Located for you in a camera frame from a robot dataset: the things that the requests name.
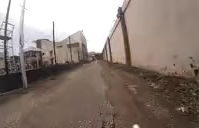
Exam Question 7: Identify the large pale building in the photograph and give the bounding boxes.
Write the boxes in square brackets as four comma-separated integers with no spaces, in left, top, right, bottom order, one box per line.
[55,30,90,64]

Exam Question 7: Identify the brown dirt road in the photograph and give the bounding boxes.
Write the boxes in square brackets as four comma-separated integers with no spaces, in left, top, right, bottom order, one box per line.
[0,60,195,128]

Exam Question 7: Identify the dark utility pole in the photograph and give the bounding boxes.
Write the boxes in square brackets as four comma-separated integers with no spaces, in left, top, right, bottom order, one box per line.
[3,0,12,75]
[51,20,58,65]

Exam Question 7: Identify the beige building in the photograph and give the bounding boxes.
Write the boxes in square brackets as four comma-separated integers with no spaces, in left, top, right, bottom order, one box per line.
[35,38,57,66]

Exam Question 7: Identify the small pale building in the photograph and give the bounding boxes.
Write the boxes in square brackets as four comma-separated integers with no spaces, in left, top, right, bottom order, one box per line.
[22,48,44,70]

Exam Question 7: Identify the pale utility pole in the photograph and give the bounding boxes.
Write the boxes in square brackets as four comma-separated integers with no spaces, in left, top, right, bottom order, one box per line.
[18,0,29,90]

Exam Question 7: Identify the rubble strip with weeds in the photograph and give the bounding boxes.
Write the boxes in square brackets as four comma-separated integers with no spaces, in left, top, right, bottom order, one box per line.
[100,61,199,128]

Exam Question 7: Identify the long beige wall brown pillars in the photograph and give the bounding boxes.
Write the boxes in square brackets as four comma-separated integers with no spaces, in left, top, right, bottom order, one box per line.
[100,0,199,80]

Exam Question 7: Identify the dark low wall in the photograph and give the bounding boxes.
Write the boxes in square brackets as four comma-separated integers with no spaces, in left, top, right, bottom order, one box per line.
[0,62,85,99]

